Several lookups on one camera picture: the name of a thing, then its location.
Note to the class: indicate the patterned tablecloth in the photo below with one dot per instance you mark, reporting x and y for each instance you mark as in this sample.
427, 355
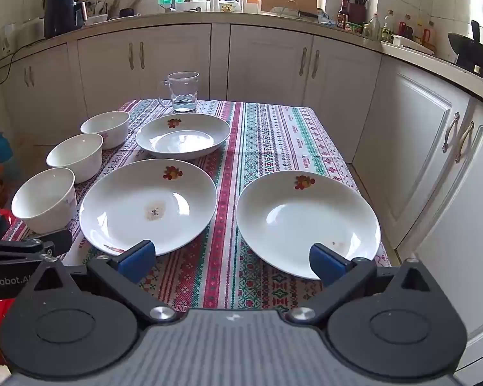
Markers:
257, 161

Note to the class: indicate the dark sauce bottle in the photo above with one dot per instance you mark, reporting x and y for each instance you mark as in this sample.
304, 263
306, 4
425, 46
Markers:
342, 16

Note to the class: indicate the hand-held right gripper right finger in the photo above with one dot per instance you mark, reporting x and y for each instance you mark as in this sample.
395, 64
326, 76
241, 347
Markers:
326, 261

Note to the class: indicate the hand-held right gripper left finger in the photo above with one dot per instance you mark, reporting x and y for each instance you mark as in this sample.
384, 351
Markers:
139, 259

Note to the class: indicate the glass jar with print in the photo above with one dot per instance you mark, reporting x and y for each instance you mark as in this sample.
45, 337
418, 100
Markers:
227, 4

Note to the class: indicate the clear glass bottle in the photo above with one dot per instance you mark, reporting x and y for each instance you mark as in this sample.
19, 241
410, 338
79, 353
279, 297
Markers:
373, 27

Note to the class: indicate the blue water jug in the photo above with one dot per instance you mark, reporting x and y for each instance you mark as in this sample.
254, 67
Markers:
3, 157

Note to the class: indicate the yellow oil bottle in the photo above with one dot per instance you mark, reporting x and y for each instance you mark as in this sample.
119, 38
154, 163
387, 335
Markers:
387, 27

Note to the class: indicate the white ceramic bowl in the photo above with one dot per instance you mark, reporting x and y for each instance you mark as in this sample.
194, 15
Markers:
104, 122
74, 152
44, 201

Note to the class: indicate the black wok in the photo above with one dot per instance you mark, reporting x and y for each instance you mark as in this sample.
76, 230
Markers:
471, 50

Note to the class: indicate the orange oil bottle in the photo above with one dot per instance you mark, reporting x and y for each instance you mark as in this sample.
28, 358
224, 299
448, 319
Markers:
428, 36

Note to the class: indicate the dark blue air fryer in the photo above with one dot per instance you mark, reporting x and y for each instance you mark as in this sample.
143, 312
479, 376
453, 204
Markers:
62, 12

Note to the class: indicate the clear glass mug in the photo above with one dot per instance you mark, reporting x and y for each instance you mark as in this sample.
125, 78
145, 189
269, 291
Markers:
183, 92

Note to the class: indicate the beige kitchen countertop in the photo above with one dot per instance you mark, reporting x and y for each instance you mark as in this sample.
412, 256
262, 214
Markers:
265, 19

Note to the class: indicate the white fruit print plate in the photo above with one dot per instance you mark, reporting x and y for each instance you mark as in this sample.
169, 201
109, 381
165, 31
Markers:
124, 209
197, 126
285, 209

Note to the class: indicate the white tray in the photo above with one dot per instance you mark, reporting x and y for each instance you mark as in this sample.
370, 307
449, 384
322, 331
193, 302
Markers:
410, 44

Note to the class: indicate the knife block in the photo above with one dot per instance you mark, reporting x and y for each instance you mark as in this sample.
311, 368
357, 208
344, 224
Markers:
356, 12

